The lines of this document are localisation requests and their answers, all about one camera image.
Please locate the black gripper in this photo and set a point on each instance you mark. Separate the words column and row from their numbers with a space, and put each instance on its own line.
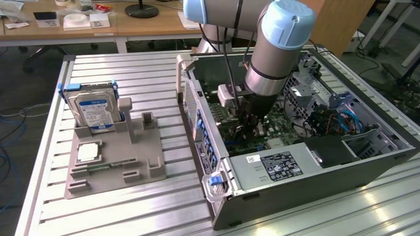
column 259, row 108

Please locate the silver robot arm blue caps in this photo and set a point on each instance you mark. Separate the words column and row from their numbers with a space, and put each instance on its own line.
column 272, row 64

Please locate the green motherboard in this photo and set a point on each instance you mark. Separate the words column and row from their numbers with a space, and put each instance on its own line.
column 279, row 125

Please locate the grey metal disk bay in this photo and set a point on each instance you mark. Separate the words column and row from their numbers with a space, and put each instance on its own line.
column 300, row 94
column 373, row 145

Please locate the silver chipset heat sink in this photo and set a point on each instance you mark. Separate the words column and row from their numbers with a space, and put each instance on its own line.
column 277, row 142

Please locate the grey power supply unit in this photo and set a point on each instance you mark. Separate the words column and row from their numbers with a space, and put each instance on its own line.
column 279, row 164

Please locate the black plastic shroud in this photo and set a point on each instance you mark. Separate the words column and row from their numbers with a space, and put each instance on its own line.
column 331, row 150

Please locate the black metal PC case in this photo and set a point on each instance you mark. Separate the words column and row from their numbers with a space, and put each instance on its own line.
column 295, row 196

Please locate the white paper stack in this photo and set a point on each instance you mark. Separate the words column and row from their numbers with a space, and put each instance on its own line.
column 188, row 22

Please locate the wooden cabinet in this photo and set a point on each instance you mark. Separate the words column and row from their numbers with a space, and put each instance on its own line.
column 341, row 24

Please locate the wooden desk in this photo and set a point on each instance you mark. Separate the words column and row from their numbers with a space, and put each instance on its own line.
column 147, row 27

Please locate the hard disk with blue rails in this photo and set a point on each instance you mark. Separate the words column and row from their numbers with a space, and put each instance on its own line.
column 93, row 110

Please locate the grey printed parts rack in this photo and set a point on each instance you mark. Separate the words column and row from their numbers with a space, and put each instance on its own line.
column 115, row 177

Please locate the green RAM stick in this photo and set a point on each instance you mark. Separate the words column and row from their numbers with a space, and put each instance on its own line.
column 104, row 166

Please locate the black round stand base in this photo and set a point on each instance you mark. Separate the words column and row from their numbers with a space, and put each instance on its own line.
column 141, row 11

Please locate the silver CPU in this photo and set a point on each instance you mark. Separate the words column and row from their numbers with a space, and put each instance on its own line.
column 88, row 153

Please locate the small white box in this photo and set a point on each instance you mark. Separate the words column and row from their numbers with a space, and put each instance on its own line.
column 100, row 20

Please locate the red package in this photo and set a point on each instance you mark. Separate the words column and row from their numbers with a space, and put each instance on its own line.
column 101, row 7

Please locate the white tape roll box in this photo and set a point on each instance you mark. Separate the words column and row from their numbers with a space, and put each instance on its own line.
column 76, row 22

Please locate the black office chair base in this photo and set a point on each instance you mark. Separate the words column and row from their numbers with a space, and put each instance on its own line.
column 39, row 55

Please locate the white box black lid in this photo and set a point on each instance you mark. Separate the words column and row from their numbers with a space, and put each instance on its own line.
column 47, row 20

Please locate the white paper card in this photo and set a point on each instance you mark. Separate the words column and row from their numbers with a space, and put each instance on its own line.
column 16, row 25

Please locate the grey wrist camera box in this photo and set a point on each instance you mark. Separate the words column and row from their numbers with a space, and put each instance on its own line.
column 228, row 97

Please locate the white table frame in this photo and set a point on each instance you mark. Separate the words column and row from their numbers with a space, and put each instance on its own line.
column 377, row 22

